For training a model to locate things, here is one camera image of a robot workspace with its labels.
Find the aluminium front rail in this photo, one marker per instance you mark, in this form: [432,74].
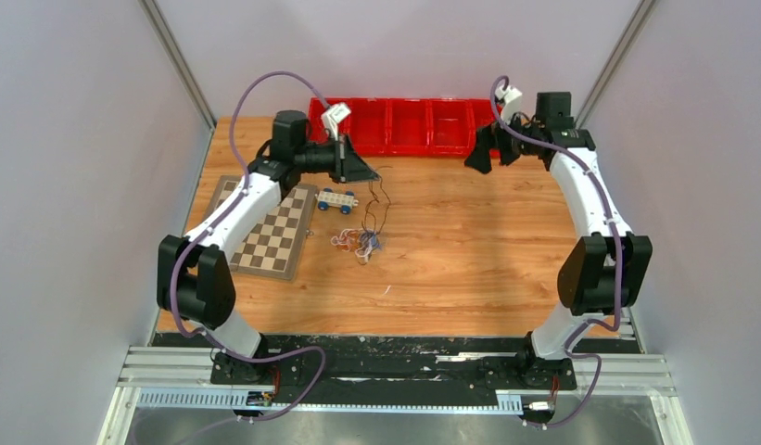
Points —
[180,378]

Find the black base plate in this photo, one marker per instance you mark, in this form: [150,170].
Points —
[431,371]

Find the left aluminium frame post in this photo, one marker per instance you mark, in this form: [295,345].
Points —
[165,34]

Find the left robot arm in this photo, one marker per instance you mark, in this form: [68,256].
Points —
[194,280]

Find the white toy car blue wheels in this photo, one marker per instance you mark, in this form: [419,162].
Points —
[328,198]

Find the aluminium frame post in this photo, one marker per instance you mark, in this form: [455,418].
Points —
[627,38]
[165,34]

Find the red bin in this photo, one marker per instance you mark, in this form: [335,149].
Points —
[368,129]
[450,127]
[318,133]
[408,128]
[483,116]

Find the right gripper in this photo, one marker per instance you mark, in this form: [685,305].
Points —
[493,136]

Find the checkered chessboard mat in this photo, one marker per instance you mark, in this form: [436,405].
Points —
[272,247]

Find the right aluminium frame post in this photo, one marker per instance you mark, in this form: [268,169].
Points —
[627,38]

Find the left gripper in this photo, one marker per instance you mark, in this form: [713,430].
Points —
[347,166]

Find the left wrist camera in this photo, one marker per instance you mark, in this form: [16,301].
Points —
[332,117]

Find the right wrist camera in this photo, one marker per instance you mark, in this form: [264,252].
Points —
[511,100]

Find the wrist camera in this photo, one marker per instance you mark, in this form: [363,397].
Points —
[332,117]
[511,100]

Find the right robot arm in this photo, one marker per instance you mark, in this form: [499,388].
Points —
[603,273]

